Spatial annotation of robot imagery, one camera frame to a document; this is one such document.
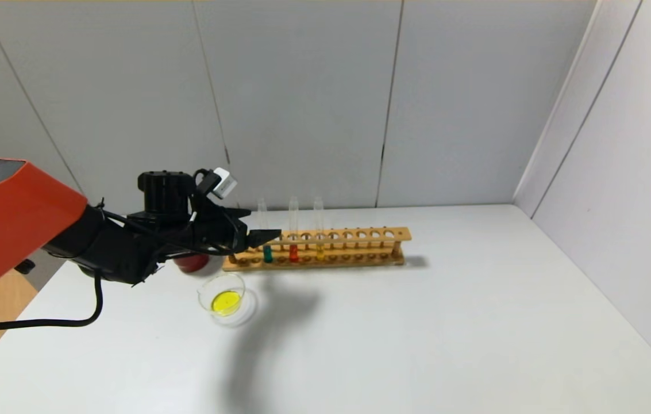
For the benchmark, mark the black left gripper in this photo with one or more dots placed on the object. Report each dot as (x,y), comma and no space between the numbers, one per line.
(241,233)

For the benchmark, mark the test tube with blue pigment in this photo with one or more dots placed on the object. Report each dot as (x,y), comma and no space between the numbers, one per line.
(268,255)

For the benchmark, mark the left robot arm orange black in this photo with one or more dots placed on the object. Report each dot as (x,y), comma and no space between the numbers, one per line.
(9,224)

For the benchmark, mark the test tube with red pigment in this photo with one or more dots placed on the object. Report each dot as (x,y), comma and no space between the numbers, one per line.
(293,253)

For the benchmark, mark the test tube with amber pigment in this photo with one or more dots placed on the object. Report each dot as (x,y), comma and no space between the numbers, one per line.
(320,251)

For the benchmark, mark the wooden test tube rack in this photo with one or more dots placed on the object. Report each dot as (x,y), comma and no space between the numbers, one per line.
(359,263)

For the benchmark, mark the dark red plastic cup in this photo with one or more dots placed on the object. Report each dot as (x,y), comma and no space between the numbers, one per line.
(193,264)

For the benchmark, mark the clear glass dish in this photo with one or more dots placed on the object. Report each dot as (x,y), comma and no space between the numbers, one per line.
(226,302)

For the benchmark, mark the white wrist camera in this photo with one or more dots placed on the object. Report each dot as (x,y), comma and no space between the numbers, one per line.
(224,183)

